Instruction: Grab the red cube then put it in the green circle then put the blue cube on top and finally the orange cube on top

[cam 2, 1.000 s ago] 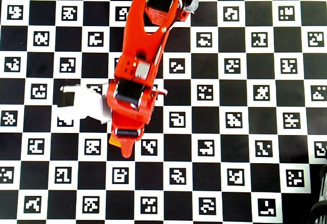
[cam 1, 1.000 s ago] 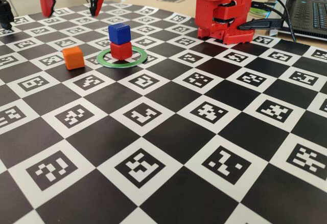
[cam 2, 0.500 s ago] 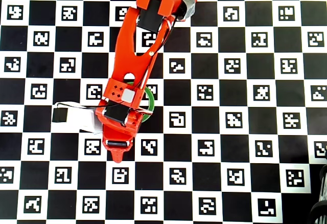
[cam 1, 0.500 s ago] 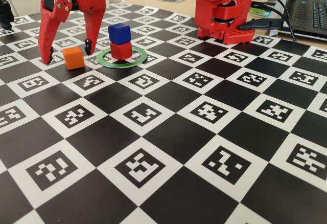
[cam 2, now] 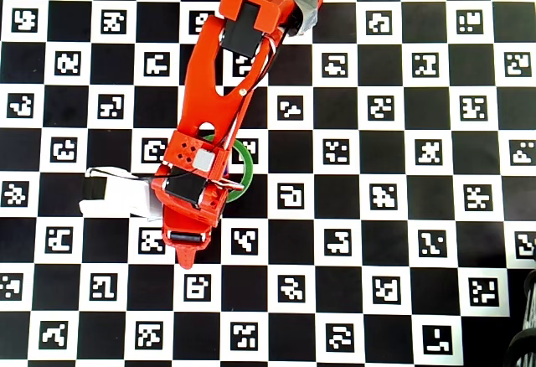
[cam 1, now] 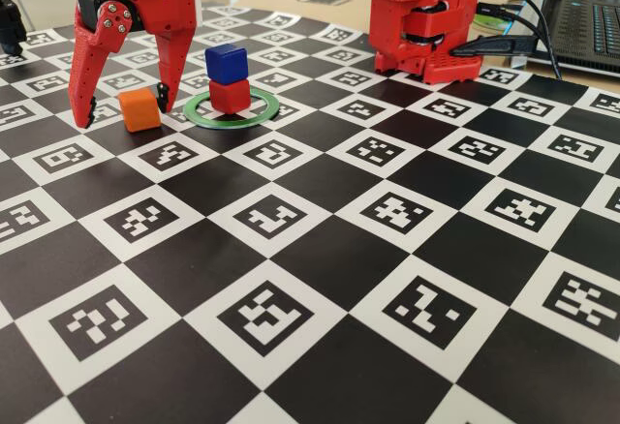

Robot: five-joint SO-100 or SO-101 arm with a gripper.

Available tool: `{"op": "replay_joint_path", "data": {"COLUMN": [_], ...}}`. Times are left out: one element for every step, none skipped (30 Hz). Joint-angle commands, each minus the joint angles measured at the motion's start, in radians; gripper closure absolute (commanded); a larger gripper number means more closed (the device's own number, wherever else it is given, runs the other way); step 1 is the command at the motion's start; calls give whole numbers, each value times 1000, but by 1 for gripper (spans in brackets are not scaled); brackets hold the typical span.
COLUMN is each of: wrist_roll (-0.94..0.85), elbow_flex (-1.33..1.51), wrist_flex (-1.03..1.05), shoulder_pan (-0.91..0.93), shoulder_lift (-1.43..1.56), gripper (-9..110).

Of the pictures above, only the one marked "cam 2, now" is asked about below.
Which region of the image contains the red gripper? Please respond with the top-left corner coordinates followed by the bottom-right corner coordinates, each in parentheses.
top-left (150, 164), bottom-right (230, 271)

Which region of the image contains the grey tape piece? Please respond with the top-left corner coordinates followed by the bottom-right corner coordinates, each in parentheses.
top-left (291, 0), bottom-right (322, 36)

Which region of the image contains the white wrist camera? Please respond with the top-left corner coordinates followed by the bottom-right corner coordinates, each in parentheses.
top-left (78, 166), bottom-right (163, 220)

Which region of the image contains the black white marker checkerboard mat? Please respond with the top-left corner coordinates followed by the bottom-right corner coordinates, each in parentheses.
top-left (0, 0), bottom-right (536, 367)

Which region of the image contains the green ring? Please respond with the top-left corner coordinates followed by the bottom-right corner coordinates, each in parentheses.
top-left (200, 132), bottom-right (255, 205)

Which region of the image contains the grey square patch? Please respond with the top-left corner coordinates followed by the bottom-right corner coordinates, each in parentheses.
top-left (193, 148), bottom-right (215, 171)

